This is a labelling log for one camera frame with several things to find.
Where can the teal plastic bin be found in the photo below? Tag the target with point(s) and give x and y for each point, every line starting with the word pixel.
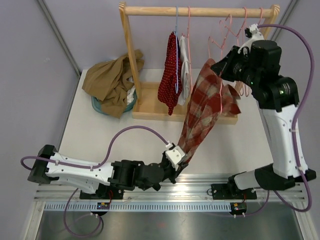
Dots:
pixel 97 106

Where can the tan skirt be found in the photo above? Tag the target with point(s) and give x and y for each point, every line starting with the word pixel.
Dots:
pixel 109 83

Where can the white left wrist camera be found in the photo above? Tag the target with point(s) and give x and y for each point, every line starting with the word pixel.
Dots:
pixel 175 155

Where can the aluminium frame rail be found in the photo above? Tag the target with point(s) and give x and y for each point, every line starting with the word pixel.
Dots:
pixel 216 195

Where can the small white skirt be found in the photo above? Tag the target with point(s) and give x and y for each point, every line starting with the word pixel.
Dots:
pixel 185 76

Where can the wooden clothes rack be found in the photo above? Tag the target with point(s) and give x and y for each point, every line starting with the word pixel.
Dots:
pixel 147 82

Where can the red plaid skirt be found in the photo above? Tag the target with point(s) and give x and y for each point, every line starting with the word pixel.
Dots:
pixel 209 100

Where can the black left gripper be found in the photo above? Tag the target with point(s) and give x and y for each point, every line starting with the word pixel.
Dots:
pixel 175 173

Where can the slotted cable duct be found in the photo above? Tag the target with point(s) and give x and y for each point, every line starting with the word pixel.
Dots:
pixel 117 206

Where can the blue wire hanger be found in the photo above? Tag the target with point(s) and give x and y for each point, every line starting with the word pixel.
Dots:
pixel 177 49

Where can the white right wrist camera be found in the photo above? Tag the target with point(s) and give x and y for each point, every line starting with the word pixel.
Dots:
pixel 253 34

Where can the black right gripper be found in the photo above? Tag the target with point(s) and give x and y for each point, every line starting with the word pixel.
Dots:
pixel 223 68

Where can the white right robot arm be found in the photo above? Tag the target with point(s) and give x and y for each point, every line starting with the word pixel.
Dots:
pixel 258 67

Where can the red polka dot skirt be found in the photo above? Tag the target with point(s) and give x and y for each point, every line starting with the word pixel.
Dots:
pixel 166 93

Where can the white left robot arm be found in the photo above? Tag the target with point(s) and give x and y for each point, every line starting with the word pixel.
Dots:
pixel 108 180

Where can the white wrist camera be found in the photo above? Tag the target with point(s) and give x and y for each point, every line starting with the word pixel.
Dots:
pixel 253 34
pixel 175 155

